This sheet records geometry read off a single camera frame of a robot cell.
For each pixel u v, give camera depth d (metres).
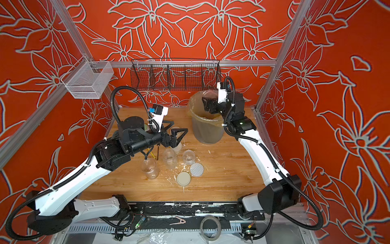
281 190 0.39
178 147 0.95
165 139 0.50
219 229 0.67
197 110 0.90
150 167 0.88
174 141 0.50
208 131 0.90
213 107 0.63
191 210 0.74
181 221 0.70
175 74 0.99
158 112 0.48
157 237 0.67
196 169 0.86
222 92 0.62
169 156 0.90
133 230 0.68
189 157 0.92
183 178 0.82
